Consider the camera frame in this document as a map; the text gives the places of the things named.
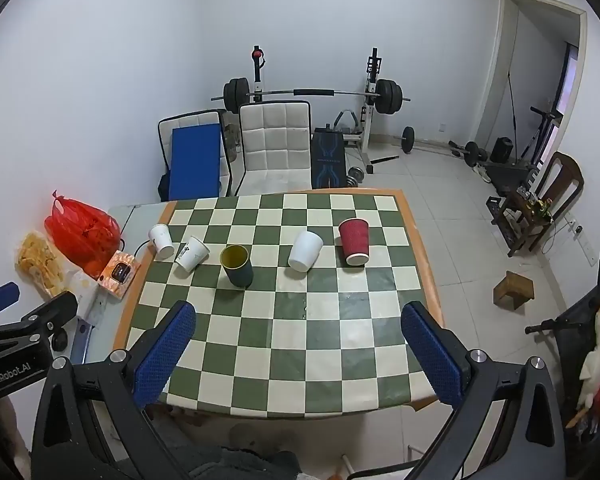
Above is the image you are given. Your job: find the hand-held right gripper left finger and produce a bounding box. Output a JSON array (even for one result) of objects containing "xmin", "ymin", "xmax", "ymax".
[{"xmin": 30, "ymin": 301, "xmax": 197, "ymax": 480}]

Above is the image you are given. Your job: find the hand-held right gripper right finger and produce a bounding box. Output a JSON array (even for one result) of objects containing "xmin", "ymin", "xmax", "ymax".
[{"xmin": 401, "ymin": 301, "xmax": 563, "ymax": 480}]

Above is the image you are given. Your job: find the white printed paper cup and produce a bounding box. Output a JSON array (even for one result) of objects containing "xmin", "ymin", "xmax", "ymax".
[{"xmin": 174, "ymin": 236, "xmax": 211, "ymax": 273}]

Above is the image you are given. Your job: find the dark green cup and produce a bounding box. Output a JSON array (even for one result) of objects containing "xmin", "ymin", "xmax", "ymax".
[{"xmin": 219, "ymin": 244, "xmax": 255, "ymax": 289}]

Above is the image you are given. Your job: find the small white paper cup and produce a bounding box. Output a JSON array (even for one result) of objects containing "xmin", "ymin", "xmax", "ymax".
[{"xmin": 148, "ymin": 223, "xmax": 175, "ymax": 261}]

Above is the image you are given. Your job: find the red ribbed paper cup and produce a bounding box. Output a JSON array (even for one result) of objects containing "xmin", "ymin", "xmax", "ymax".
[{"xmin": 338, "ymin": 218, "xmax": 371, "ymax": 267}]

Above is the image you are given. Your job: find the plain white cup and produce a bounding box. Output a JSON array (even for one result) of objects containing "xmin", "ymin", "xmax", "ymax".
[{"xmin": 287, "ymin": 230, "xmax": 324, "ymax": 273}]

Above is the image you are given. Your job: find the white carton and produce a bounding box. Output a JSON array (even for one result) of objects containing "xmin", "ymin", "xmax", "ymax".
[{"xmin": 67, "ymin": 270, "xmax": 108, "ymax": 326}]

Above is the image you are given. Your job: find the clear bag of yellow snacks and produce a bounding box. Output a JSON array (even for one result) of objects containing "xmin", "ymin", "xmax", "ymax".
[{"xmin": 14, "ymin": 231, "xmax": 73, "ymax": 297}]

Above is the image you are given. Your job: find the orange box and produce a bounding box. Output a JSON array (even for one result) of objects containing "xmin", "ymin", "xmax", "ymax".
[{"xmin": 99, "ymin": 250, "xmax": 142, "ymax": 301}]

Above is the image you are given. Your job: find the red plastic bag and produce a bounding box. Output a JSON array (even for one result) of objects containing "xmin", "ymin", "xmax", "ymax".
[{"xmin": 44, "ymin": 190, "xmax": 122, "ymax": 273}]

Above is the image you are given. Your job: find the small wooden stool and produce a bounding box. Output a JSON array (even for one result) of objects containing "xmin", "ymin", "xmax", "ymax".
[{"xmin": 493, "ymin": 271, "xmax": 535, "ymax": 311}]

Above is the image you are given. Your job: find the grey folding table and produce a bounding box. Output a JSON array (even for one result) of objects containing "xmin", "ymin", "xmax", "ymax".
[{"xmin": 77, "ymin": 203, "xmax": 168, "ymax": 366}]

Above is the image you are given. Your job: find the green checkered wooden table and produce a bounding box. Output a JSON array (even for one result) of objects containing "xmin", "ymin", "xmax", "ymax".
[{"xmin": 112, "ymin": 188, "xmax": 446, "ymax": 418}]

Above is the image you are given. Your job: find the white goose plush toy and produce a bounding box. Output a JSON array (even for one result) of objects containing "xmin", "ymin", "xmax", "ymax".
[{"xmin": 579, "ymin": 300, "xmax": 600, "ymax": 411}]

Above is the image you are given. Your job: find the blue board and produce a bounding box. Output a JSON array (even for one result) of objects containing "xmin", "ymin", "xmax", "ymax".
[{"xmin": 168, "ymin": 123, "xmax": 222, "ymax": 201}]

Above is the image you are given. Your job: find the black dumbbell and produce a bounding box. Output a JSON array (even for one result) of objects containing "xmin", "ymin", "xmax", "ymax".
[{"xmin": 450, "ymin": 141, "xmax": 488, "ymax": 167}]

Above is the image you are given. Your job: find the black speaker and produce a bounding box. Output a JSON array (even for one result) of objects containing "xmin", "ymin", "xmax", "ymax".
[{"xmin": 490, "ymin": 137, "xmax": 515, "ymax": 163}]

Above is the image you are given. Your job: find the short barbell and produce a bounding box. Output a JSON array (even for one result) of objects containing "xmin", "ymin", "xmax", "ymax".
[{"xmin": 390, "ymin": 126, "xmax": 461, "ymax": 155}]

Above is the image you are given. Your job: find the black bag with blue pattern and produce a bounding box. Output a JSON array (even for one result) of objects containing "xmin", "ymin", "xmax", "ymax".
[{"xmin": 310, "ymin": 127, "xmax": 349, "ymax": 191}]

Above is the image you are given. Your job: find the dark wooden chair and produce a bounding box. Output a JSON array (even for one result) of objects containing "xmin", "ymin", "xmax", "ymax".
[{"xmin": 492, "ymin": 151, "xmax": 585, "ymax": 257}]

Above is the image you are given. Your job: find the white padded chair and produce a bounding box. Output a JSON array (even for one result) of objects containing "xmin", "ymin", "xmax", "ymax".
[
  {"xmin": 236, "ymin": 101, "xmax": 313, "ymax": 197},
  {"xmin": 157, "ymin": 109, "xmax": 232, "ymax": 201}
]

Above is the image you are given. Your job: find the white bench press rack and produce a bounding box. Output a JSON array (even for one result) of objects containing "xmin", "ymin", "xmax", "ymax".
[{"xmin": 247, "ymin": 46, "xmax": 385, "ymax": 175}]

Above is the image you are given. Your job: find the long barbell with black plates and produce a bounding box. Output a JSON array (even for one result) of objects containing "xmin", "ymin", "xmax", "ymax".
[{"xmin": 211, "ymin": 78, "xmax": 412, "ymax": 115}]

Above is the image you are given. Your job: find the black cable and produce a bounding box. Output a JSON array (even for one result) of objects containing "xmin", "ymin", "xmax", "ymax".
[{"xmin": 120, "ymin": 240, "xmax": 154, "ymax": 262}]

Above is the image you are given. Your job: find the white door frame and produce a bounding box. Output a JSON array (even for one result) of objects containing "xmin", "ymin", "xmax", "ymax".
[{"xmin": 489, "ymin": 0, "xmax": 588, "ymax": 163}]

